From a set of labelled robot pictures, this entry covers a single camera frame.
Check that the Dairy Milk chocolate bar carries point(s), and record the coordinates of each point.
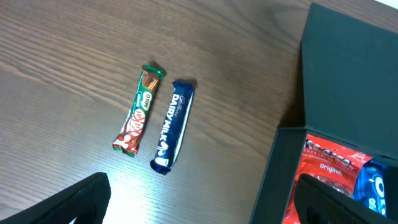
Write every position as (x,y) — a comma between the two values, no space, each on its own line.
(173,128)

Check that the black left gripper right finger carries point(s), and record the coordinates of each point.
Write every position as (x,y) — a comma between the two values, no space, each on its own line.
(317,202)

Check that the blue Oreo cookie pack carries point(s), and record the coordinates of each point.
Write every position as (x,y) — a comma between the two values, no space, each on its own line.
(374,186)

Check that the dark green gift box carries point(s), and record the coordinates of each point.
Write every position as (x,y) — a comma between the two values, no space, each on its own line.
(347,83)

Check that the KitKat Milo chocolate bar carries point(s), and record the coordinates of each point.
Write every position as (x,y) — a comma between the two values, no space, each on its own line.
(131,132)

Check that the red Hacks candy bag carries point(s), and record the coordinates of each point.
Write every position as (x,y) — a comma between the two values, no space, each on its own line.
(333,164)

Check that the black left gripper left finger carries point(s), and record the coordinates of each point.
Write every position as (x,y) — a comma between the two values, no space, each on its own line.
(83,202)

